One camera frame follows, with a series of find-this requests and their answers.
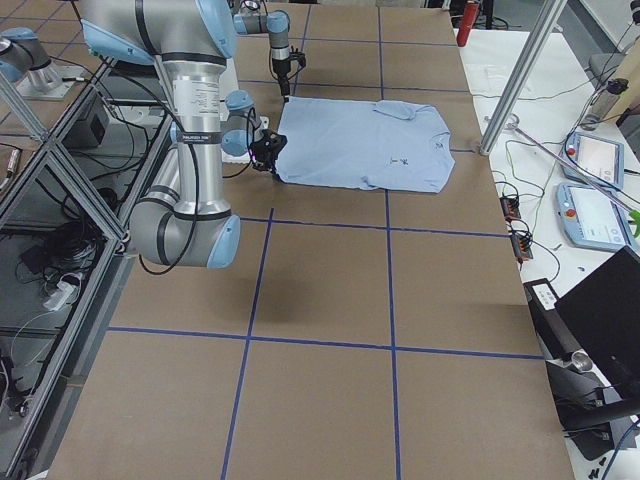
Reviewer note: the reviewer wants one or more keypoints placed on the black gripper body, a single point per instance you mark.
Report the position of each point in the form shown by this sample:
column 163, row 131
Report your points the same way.
column 263, row 152
column 281, row 71

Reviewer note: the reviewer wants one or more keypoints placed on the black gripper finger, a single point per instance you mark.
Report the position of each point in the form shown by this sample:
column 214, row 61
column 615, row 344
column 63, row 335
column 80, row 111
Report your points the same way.
column 286, row 92
column 280, row 82

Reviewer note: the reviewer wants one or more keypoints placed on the light blue t-shirt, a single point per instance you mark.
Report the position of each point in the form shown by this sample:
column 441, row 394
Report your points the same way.
column 388, row 144

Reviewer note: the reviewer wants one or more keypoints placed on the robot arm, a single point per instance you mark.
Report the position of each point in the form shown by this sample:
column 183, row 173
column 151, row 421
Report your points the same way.
column 184, row 219
column 276, row 25

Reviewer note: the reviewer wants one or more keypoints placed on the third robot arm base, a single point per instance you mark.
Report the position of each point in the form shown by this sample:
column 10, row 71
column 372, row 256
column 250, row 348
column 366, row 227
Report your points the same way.
column 26, row 64

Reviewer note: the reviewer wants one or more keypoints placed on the red fire extinguisher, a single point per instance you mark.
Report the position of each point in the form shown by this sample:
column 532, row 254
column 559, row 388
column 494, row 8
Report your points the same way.
column 467, row 22

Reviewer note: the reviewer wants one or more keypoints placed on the black power strip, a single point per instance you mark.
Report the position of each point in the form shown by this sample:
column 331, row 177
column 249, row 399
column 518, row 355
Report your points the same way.
column 510, row 208
column 521, row 243

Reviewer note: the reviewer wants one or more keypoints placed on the upper teach pendant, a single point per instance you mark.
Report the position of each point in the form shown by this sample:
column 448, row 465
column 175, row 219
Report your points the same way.
column 601, row 158

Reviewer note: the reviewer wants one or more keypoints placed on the teach pendant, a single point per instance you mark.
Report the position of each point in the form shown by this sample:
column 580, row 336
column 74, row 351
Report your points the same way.
column 601, row 158
column 590, row 220

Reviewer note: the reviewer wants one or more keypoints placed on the lower teach pendant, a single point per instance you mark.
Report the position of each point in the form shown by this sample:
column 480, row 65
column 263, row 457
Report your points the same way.
column 590, row 220

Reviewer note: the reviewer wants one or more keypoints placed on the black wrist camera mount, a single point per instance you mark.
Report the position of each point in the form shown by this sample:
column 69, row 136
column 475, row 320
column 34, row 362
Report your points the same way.
column 299, row 57

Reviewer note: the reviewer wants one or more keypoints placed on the aluminium table frame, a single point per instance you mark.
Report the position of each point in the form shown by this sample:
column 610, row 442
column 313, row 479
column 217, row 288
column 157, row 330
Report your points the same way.
column 64, row 252

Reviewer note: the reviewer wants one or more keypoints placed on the grey aluminium frame post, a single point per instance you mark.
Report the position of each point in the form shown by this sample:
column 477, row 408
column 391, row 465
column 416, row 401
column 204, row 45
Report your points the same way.
column 531, row 51

